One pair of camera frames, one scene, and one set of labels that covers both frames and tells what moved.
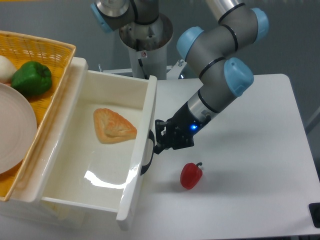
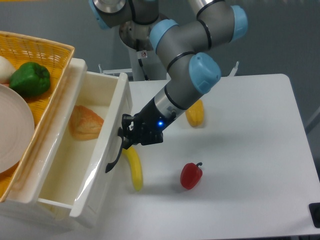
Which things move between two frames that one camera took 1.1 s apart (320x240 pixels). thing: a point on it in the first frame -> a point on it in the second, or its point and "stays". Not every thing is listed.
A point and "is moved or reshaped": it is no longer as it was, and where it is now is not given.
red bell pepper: [191, 174] stays
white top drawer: [94, 146] is moved or reshaped
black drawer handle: [151, 136] -> [120, 132]
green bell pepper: [31, 78] stays
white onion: [7, 70] stays
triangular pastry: [112, 127] -> [84, 124]
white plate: [18, 129] stays
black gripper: [180, 129] -> [148, 125]
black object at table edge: [314, 210] stays
